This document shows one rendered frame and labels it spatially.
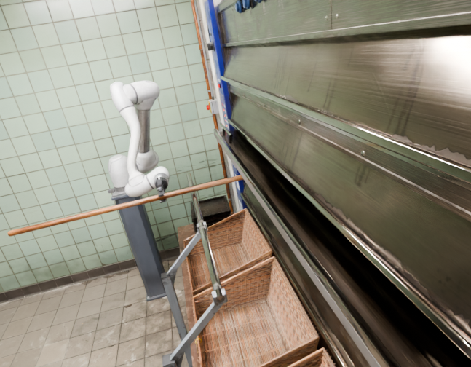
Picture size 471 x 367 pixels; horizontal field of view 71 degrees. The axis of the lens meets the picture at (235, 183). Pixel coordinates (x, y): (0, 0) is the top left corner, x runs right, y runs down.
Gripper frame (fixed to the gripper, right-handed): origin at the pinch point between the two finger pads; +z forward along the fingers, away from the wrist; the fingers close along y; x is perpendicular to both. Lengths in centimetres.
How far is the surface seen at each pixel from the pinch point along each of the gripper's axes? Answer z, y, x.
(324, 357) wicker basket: 94, 36, -49
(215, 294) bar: 86, 2, -16
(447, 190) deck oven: 134, -47, -53
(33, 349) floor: -46, 120, 129
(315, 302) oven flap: 82, 22, -52
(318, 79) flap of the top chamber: 92, -60, -53
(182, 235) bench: -59, 62, -2
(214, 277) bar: 77, 2, -17
